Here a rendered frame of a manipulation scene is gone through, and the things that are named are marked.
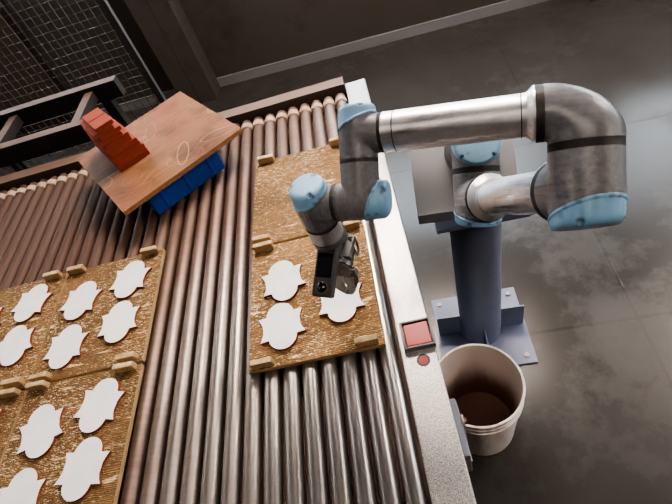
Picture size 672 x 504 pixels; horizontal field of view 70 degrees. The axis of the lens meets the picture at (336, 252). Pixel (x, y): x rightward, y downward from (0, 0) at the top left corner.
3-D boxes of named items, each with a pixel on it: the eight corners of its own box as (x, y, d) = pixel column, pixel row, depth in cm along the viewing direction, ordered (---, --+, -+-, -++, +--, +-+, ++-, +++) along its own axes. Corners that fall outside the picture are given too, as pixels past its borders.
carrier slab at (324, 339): (364, 226, 143) (363, 222, 142) (386, 346, 116) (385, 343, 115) (254, 253, 148) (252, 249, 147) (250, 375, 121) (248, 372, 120)
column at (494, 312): (513, 288, 222) (519, 138, 157) (538, 363, 197) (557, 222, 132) (431, 301, 228) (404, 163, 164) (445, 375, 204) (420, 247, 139)
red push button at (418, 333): (427, 323, 118) (426, 320, 117) (432, 344, 114) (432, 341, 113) (403, 328, 119) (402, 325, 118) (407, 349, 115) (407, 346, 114)
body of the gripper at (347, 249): (361, 250, 114) (349, 217, 105) (354, 280, 109) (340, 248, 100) (332, 250, 117) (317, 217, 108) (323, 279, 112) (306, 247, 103)
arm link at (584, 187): (487, 169, 128) (646, 134, 74) (489, 225, 129) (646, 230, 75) (444, 171, 126) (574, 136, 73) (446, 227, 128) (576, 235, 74)
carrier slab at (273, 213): (350, 142, 170) (349, 139, 169) (362, 225, 143) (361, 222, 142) (258, 166, 175) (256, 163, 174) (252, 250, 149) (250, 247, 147)
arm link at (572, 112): (633, 57, 71) (326, 102, 88) (634, 132, 72) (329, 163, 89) (617, 76, 82) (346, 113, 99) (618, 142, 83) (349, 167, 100)
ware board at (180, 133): (182, 94, 204) (180, 91, 202) (243, 132, 173) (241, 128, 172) (79, 162, 190) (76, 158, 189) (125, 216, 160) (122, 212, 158)
